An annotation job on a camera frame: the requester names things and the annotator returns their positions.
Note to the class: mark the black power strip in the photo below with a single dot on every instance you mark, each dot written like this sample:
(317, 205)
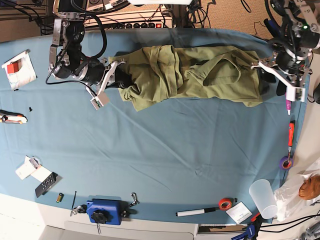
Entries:
(145, 25)

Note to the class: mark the white card packet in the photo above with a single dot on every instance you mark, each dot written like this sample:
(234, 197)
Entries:
(32, 167)

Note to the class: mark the red tape roll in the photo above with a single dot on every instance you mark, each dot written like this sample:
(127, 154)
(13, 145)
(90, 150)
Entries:
(225, 204)

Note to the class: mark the white plastic bag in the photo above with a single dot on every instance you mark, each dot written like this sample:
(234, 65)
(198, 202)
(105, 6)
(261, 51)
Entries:
(287, 196)

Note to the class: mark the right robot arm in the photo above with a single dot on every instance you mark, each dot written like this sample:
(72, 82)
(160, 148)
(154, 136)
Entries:
(68, 64)

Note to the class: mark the orange white utility knife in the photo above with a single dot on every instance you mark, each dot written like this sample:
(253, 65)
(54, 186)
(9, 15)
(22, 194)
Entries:
(12, 118)

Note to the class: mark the olive green t-shirt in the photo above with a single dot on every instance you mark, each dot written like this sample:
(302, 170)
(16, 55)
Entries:
(162, 72)

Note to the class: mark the metal carabiner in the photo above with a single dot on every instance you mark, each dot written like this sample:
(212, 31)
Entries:
(135, 200)

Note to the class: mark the blue bar clamp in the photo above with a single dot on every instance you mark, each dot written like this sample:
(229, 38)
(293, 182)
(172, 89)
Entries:
(251, 231)

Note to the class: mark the brown wooden object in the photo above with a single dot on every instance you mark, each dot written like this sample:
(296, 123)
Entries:
(310, 189)

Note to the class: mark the purple tape roll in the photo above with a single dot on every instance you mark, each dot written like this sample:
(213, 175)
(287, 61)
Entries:
(286, 163)

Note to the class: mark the white paper note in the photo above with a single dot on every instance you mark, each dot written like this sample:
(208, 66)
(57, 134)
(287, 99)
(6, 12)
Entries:
(239, 213)

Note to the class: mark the purple tube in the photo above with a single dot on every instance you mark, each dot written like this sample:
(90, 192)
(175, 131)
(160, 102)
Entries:
(288, 106)

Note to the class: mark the white black marker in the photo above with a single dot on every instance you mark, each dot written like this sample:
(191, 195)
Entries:
(196, 211)

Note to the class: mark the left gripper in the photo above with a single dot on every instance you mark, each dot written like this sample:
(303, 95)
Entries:
(295, 77)

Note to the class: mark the blue table cloth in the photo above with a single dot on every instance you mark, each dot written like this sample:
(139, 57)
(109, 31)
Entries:
(177, 155)

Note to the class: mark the small yellow battery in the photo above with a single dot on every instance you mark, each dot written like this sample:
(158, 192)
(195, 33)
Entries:
(59, 197)

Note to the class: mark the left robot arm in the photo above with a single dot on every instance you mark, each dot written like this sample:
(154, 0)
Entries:
(298, 34)

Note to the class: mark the paper with orange block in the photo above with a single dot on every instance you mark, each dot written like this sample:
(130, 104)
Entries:
(19, 70)

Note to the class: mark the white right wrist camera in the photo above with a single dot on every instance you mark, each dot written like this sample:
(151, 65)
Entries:
(100, 100)

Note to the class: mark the orange screwdriver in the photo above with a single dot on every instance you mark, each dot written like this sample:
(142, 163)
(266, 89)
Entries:
(291, 130)

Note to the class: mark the translucent plastic cup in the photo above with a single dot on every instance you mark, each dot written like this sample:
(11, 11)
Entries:
(263, 197)

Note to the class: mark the black zip tie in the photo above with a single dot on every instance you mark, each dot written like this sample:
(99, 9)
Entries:
(73, 203)

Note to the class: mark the black remote control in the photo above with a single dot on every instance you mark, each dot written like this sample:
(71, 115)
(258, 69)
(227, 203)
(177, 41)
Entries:
(46, 184)

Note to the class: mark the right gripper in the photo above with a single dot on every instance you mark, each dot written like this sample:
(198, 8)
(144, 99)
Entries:
(108, 77)

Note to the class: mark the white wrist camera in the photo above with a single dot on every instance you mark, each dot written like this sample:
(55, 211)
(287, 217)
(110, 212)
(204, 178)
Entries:
(100, 100)
(294, 94)

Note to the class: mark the blue table clamp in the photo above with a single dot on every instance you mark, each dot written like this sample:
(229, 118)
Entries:
(102, 212)

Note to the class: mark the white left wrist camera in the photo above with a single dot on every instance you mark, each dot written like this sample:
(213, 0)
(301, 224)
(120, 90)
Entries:
(294, 94)

